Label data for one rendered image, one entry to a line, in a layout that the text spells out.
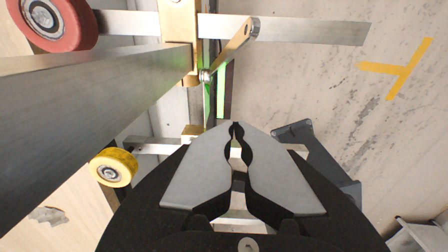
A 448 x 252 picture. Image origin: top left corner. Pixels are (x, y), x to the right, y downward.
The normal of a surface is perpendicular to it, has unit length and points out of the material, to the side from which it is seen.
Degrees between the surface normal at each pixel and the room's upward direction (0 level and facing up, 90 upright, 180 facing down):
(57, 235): 0
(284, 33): 0
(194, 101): 0
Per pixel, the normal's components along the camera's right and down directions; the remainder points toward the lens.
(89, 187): -0.03, 0.49
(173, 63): 1.00, 0.05
